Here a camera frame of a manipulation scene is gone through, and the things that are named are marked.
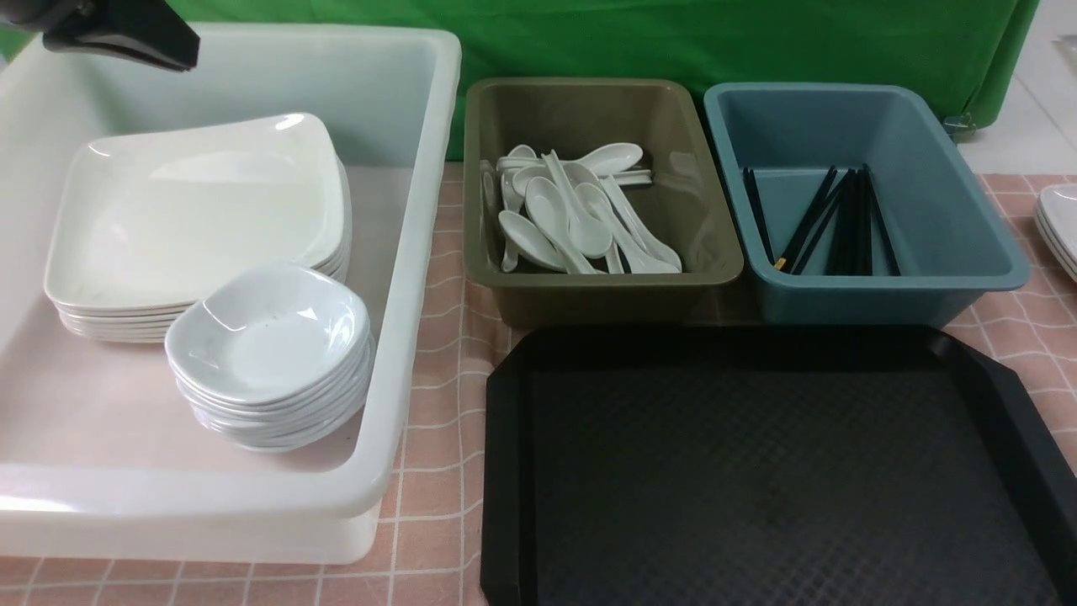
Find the pile of white spoons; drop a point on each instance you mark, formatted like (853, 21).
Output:
(573, 217)

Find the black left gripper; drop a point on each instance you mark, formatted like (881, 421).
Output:
(148, 32)

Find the olive green plastic bin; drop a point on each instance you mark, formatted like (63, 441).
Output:
(684, 206)

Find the black chopsticks in bin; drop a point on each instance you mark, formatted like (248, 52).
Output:
(844, 206)

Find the white square rice plate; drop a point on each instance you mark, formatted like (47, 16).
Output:
(155, 220)

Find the green backdrop cloth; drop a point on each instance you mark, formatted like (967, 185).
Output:
(957, 55)

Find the stack of small white bowls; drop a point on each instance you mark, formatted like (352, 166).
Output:
(276, 359)

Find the stack of white square plates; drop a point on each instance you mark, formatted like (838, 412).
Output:
(148, 325)

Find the large white plastic tub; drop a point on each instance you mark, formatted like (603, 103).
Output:
(102, 458)

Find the white plates at right edge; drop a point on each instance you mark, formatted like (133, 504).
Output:
(1055, 219)

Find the black serving tray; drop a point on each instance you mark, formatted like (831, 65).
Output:
(767, 465)

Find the blue plastic bin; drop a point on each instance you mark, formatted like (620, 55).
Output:
(951, 243)

